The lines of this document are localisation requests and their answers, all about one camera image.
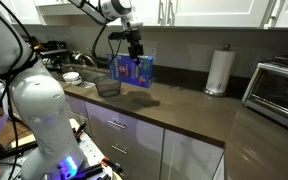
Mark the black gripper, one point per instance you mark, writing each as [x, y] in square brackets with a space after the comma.
[134, 38]

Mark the blue snack box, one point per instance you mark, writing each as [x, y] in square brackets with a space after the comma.
[127, 71]

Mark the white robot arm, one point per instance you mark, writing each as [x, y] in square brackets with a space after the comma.
[40, 110]

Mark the chrome sink faucet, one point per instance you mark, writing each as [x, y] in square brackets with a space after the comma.
[87, 59]

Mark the stainless steel sink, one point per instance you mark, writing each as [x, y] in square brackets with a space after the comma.
[90, 74]

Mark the white round dish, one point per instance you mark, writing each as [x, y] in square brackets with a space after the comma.
[72, 78]

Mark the black countertop appliance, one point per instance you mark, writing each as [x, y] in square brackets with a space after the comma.
[55, 53]

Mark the white paper towel roll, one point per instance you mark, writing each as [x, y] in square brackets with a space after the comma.
[220, 70]

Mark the grey lower drawer cabinet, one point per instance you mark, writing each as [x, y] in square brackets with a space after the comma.
[134, 140]

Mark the black orange bar clamp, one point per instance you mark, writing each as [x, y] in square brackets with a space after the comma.
[112, 164]
[80, 128]

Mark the light wooden board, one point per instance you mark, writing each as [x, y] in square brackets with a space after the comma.
[20, 141]

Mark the silver toaster oven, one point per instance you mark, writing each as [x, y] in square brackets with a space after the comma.
[277, 93]

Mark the white wall outlet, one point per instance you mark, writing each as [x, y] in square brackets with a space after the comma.
[150, 53]

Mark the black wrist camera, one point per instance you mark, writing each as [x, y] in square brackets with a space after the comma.
[119, 35]

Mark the white upper wall cabinets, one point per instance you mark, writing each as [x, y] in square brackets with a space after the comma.
[217, 11]

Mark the white perforated base plate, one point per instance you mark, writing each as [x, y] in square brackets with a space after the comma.
[92, 146]

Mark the black mounting bracket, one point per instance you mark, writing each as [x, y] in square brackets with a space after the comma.
[90, 170]

